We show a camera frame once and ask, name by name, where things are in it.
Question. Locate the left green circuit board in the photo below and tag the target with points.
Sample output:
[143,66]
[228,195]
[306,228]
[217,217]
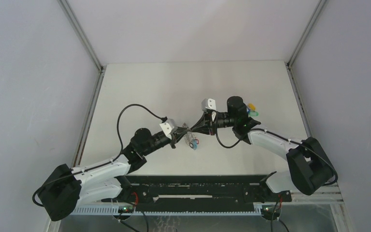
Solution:
[126,210]

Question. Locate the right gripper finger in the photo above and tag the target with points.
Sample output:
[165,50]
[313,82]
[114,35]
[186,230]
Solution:
[202,130]
[202,123]

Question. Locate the green circuit board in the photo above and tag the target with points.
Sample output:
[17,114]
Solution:
[269,210]
[126,210]

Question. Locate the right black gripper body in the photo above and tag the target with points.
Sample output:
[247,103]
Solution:
[212,122]

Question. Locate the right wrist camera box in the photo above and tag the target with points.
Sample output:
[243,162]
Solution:
[208,107]

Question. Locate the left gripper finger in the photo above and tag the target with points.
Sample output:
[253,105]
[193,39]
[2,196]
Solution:
[183,130]
[183,137]

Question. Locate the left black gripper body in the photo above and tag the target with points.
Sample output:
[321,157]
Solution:
[173,139]

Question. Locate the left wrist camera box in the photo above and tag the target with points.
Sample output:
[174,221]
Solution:
[168,127]

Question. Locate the metal key organizer with rings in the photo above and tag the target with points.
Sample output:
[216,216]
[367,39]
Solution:
[191,140]

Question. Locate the right aluminium frame post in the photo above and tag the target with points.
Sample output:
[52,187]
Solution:
[307,31]

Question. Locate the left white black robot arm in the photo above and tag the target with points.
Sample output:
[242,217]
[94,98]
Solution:
[68,188]

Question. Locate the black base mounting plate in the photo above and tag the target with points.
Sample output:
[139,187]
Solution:
[213,193]

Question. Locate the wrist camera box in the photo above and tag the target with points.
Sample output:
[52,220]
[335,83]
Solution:
[168,127]
[208,107]

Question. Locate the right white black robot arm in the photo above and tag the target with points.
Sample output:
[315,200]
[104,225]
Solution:
[309,167]

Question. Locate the white slotted cable duct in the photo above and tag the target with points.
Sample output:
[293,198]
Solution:
[111,210]

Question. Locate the right green circuit board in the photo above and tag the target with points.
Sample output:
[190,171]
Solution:
[269,210]

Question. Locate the left aluminium frame post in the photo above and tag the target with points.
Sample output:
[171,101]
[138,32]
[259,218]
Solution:
[80,33]

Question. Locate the aluminium frame post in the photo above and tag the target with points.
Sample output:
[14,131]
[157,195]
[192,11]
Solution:
[80,33]
[307,31]

